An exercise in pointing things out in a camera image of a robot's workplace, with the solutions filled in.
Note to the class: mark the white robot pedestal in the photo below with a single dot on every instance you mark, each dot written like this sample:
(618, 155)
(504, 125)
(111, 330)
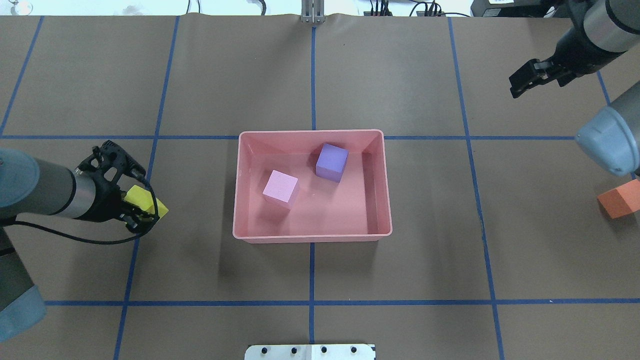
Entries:
(338, 351)

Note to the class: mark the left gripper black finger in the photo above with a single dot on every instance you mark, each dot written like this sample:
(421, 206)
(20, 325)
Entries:
(139, 222)

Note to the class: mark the pink foam block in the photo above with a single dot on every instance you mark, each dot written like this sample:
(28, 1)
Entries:
(281, 189)

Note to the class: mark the orange foam block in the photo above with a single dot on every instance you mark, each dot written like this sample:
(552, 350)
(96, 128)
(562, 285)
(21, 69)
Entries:
(622, 200)

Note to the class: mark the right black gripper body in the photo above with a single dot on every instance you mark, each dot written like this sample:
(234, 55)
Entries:
(571, 53)

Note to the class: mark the black power box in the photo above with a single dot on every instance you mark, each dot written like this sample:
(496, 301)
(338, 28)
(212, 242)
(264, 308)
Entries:
(519, 9)

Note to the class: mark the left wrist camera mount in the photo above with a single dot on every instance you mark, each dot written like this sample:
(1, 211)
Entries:
(108, 163)

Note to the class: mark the yellow foam block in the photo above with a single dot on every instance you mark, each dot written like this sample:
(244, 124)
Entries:
(141, 204)

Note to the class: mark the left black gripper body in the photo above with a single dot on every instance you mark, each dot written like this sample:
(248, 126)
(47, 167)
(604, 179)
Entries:
(105, 203)

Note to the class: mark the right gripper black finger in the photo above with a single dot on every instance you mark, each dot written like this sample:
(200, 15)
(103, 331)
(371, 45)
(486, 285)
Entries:
(533, 73)

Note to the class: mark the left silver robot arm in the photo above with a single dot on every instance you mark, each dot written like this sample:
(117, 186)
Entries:
(29, 185)

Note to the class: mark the pink plastic bin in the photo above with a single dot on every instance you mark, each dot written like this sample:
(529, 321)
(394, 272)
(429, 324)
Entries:
(355, 209)

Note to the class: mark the purple foam block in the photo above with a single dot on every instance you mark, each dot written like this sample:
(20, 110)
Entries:
(331, 162)

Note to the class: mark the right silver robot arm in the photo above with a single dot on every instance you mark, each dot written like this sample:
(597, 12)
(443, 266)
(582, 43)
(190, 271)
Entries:
(603, 40)

